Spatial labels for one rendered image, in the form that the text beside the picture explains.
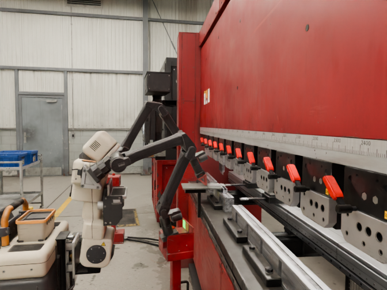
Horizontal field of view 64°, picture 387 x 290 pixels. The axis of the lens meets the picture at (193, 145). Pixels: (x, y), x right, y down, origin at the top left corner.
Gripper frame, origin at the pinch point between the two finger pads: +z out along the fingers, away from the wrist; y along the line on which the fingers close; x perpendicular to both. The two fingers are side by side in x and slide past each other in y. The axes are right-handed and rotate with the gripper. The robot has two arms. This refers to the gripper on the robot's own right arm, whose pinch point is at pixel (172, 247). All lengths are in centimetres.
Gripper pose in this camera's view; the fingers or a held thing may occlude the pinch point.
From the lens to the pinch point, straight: 189.1
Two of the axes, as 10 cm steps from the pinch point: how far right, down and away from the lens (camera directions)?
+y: 9.1, -2.8, 3.0
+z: 2.5, 9.6, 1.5
